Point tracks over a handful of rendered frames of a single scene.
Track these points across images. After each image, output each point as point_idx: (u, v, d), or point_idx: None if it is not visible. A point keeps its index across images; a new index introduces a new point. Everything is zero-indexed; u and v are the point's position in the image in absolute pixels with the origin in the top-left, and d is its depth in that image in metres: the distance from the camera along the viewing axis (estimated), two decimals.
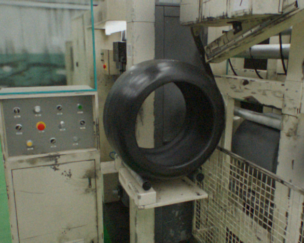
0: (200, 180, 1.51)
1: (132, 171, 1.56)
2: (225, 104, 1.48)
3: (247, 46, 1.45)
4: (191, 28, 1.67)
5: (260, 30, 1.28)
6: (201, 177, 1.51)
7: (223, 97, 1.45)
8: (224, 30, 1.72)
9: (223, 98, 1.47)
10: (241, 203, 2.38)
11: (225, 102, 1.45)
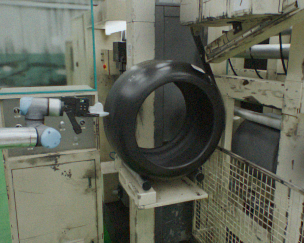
0: (202, 175, 1.51)
1: None
2: (202, 70, 1.39)
3: (247, 46, 1.45)
4: (191, 28, 1.67)
5: (260, 30, 1.28)
6: (199, 177, 1.51)
7: (196, 68, 1.36)
8: (224, 30, 1.72)
9: (197, 67, 1.38)
10: (241, 203, 2.38)
11: (201, 71, 1.37)
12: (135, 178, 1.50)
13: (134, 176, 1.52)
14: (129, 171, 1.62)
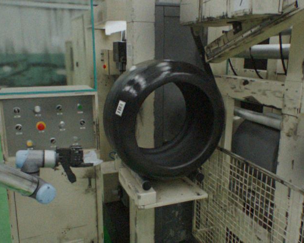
0: (201, 180, 1.51)
1: (131, 173, 1.56)
2: (121, 101, 1.29)
3: (247, 46, 1.45)
4: (191, 28, 1.67)
5: (260, 30, 1.28)
6: (201, 176, 1.51)
7: (120, 111, 1.28)
8: (224, 30, 1.72)
9: (118, 108, 1.30)
10: (241, 203, 2.38)
11: (123, 105, 1.28)
12: None
13: None
14: None
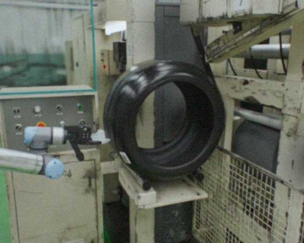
0: (203, 176, 1.51)
1: None
2: (121, 152, 1.34)
3: (247, 46, 1.45)
4: (191, 28, 1.67)
5: (260, 30, 1.28)
6: (200, 177, 1.51)
7: (127, 160, 1.35)
8: (224, 30, 1.72)
9: (124, 158, 1.36)
10: (241, 203, 2.38)
11: (125, 155, 1.33)
12: (136, 176, 1.50)
13: (134, 174, 1.52)
14: (128, 169, 1.61)
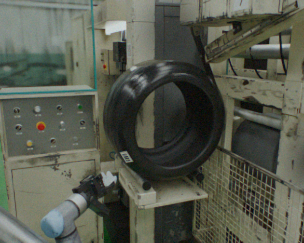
0: (203, 176, 1.51)
1: None
2: (122, 152, 1.35)
3: (247, 46, 1.45)
4: (191, 28, 1.67)
5: (260, 30, 1.28)
6: (200, 177, 1.51)
7: (129, 159, 1.35)
8: (224, 30, 1.72)
9: (125, 157, 1.36)
10: (241, 203, 2.38)
11: (127, 154, 1.34)
12: (136, 175, 1.50)
13: (135, 174, 1.52)
14: (128, 169, 1.61)
